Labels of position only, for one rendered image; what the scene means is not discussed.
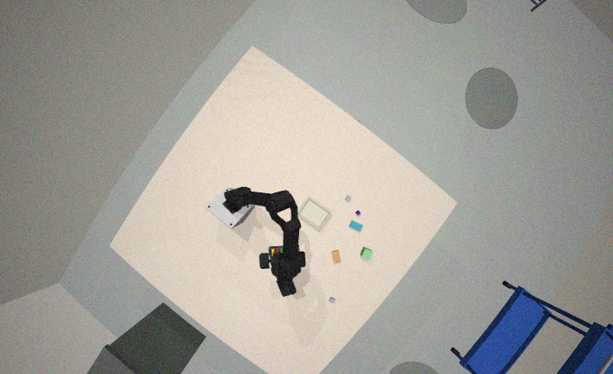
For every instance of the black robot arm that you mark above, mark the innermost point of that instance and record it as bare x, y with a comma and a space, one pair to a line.
289, 266

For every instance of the light green cube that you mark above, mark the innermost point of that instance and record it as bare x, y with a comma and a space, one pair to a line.
366, 253

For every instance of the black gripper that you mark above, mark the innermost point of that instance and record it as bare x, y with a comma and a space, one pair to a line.
264, 258

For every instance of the teal rectangular block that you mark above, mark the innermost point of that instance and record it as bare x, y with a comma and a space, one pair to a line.
355, 225

